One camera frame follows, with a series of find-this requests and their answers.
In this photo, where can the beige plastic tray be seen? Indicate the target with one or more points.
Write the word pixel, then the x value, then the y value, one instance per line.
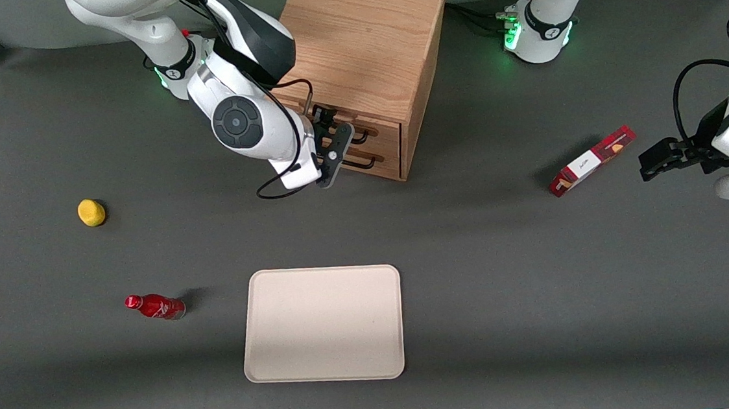
pixel 322 325

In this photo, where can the red soda bottle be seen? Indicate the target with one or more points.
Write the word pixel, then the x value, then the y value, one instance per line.
pixel 154 307

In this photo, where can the red tartan cookie box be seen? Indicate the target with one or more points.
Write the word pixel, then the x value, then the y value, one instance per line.
pixel 592 160

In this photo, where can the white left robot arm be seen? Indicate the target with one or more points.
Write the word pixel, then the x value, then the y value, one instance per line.
pixel 546 27

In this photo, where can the yellow lemon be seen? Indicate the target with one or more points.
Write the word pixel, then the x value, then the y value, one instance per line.
pixel 92 213

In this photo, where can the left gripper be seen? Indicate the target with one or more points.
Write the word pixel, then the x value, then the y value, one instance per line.
pixel 703 141

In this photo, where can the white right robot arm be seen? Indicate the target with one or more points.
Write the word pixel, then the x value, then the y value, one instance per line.
pixel 237 120

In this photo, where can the wooden drawer cabinet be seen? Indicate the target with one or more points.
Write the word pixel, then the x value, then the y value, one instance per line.
pixel 359 49

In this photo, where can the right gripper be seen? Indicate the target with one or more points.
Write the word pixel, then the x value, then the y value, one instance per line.
pixel 322 115

